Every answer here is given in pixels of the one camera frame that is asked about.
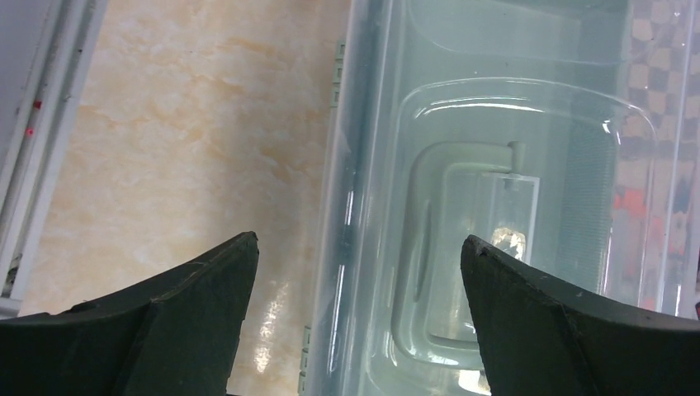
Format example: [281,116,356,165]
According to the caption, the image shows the wooden chessboard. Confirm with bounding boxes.
[624,1,699,189]

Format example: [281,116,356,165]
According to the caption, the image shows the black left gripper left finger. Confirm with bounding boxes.
[1,231,259,395]

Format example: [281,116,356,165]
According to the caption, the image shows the large orange pliers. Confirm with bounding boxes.
[613,186,647,219]

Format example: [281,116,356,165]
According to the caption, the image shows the aluminium frame post left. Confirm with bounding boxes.
[1,0,108,319]

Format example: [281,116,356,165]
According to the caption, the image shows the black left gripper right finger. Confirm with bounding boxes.
[461,235,699,395]

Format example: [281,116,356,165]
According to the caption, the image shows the green plastic tool box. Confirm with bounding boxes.
[298,1,699,395]

